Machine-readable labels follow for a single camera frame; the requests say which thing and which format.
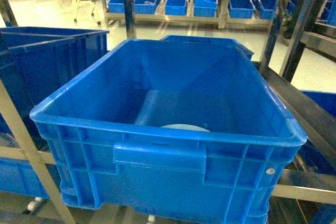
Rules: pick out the light blue oval tray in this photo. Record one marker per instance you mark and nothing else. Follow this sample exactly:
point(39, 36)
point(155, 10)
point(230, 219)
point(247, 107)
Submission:
point(185, 127)

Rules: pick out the blue crate lower left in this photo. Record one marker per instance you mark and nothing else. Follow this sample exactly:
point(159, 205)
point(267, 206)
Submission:
point(18, 177)

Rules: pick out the blue crate right shelf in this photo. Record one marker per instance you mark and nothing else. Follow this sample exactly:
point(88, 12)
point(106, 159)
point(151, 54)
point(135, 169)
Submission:
point(309, 153)

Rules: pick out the large blue crate front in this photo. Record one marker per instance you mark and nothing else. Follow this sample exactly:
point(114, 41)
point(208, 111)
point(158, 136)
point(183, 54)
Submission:
point(104, 131)

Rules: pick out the blue crate on left shelf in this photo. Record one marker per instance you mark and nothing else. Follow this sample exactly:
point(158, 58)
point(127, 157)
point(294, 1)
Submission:
point(44, 59)

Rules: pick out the small blue bin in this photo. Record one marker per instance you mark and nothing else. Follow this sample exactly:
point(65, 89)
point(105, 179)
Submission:
point(176, 7)
point(266, 8)
point(241, 9)
point(205, 8)
point(115, 6)
point(146, 6)

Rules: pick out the metal shelf frame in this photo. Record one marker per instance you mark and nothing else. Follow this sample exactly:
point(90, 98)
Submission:
point(314, 121)

